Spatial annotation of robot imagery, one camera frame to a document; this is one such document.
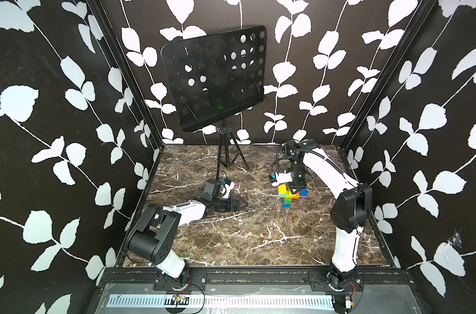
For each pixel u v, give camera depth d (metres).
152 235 0.45
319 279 0.75
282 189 0.84
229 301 0.70
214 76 1.26
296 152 0.65
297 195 0.86
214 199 0.75
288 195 0.86
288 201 0.90
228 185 0.85
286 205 0.95
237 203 0.80
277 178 0.78
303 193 0.85
